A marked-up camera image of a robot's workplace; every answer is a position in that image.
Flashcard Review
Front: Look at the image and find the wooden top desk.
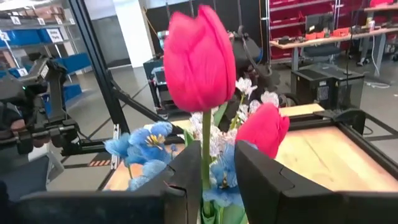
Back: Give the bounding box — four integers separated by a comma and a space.
269, 27, 398, 74

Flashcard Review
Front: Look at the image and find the black computer case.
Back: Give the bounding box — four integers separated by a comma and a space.
290, 63, 365, 110

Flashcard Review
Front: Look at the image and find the black bulky equipment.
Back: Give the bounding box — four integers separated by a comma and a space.
229, 26, 282, 103

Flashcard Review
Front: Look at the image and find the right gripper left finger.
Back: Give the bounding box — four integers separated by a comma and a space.
136, 140, 203, 224

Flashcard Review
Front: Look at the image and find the red storage bin rack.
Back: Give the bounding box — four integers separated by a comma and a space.
269, 0, 398, 60

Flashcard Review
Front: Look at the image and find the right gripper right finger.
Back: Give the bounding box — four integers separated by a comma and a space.
235, 140, 340, 224

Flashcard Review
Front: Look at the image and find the grey metal shelf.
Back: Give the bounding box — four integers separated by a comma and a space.
0, 4, 93, 78

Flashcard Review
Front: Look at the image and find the blue storage bin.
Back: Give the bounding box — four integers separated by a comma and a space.
57, 52, 91, 75
62, 83, 83, 103
6, 29, 43, 47

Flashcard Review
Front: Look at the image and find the red artificial tulip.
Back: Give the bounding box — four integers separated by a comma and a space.
164, 4, 249, 224
235, 102, 290, 159

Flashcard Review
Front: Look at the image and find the large-bloom blue flower bunch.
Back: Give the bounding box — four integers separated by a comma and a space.
104, 121, 246, 209

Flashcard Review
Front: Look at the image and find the white flower bunch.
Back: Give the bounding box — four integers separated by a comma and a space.
189, 77, 280, 156

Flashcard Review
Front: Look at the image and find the grey desk chair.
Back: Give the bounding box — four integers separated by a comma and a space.
300, 43, 343, 65

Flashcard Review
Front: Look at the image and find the black cart with screen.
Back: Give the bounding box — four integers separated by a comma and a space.
142, 29, 175, 116

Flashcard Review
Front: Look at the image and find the black desk monitor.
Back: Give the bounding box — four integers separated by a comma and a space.
304, 14, 335, 34

